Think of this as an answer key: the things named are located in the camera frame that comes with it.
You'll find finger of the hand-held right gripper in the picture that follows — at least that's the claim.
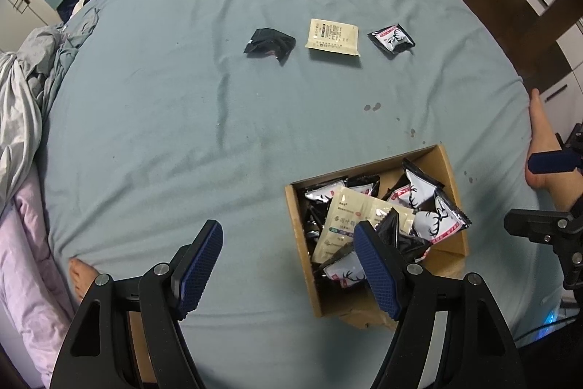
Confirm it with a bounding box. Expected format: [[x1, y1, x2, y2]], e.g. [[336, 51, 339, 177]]
[[527, 134, 583, 175], [503, 208, 583, 290]]

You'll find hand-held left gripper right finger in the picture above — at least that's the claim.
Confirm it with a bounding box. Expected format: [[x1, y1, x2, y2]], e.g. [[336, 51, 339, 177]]
[[353, 220, 529, 389]]

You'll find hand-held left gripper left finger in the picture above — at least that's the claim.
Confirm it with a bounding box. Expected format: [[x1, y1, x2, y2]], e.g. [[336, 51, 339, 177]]
[[49, 219, 225, 389]]

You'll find brown cardboard box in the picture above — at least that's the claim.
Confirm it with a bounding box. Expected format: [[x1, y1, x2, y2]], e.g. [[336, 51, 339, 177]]
[[285, 144, 470, 330]]

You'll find pile of black-white snack packets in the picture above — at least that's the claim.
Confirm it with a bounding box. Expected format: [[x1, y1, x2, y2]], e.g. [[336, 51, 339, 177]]
[[303, 159, 472, 289]]

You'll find single deer-print snack packet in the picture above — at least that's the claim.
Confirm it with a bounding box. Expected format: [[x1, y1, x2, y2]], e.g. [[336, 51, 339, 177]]
[[367, 23, 417, 61]]

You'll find black foil snack packet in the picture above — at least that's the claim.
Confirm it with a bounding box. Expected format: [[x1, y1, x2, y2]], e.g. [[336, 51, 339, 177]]
[[243, 28, 297, 64]]

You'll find person's right foot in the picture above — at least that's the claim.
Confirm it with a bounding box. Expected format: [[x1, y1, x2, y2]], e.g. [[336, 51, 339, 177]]
[[524, 88, 568, 194]]

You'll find person's foot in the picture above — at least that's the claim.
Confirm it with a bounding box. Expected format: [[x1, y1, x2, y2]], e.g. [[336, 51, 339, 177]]
[[68, 258, 100, 305], [524, 88, 568, 194]]

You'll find person's left foot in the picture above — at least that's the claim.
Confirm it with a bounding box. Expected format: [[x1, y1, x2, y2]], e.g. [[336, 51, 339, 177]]
[[68, 258, 100, 305]]

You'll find teal bed sheet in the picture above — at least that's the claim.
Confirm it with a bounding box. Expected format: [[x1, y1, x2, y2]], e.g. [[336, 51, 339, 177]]
[[43, 0, 543, 389]]

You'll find pink blanket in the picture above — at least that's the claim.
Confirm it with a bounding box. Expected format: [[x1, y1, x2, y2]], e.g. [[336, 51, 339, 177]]
[[0, 175, 78, 389]]

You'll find grey duvet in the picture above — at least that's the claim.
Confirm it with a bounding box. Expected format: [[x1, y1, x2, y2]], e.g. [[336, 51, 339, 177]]
[[0, 8, 101, 207]]

